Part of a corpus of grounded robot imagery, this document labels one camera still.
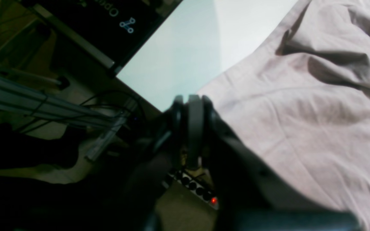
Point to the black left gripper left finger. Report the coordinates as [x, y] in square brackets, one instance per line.
[120, 200]

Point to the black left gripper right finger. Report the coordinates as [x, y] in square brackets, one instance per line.
[252, 197]

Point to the mauve t-shirt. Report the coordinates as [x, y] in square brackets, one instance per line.
[301, 102]

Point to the black power strip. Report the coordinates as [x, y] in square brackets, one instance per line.
[193, 184]

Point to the aluminium frame rail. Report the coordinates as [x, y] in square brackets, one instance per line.
[23, 100]

